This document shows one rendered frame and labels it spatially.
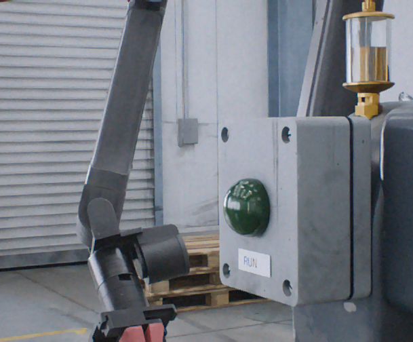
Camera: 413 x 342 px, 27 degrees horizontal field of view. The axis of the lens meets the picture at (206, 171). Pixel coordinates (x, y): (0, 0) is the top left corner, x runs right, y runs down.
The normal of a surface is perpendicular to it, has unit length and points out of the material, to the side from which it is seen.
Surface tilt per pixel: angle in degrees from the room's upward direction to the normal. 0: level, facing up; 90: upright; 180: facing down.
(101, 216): 63
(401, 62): 90
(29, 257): 90
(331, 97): 74
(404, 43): 90
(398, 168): 90
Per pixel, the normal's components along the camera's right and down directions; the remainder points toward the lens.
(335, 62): 0.28, -0.22
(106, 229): 0.17, -0.41
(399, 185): -0.88, 0.04
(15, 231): 0.48, 0.07
